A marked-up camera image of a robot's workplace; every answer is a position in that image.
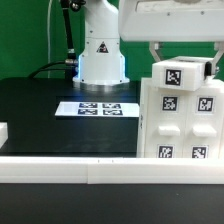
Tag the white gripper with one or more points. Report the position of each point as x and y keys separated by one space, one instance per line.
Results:
x=174 y=21

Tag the white cabinet top block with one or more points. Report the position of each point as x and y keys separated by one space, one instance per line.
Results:
x=181 y=73

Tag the white cabinet body box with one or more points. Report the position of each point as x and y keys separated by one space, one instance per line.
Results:
x=181 y=124

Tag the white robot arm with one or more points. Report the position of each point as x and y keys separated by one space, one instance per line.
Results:
x=101 y=63

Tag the white base marker plate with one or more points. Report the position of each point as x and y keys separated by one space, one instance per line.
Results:
x=97 y=109

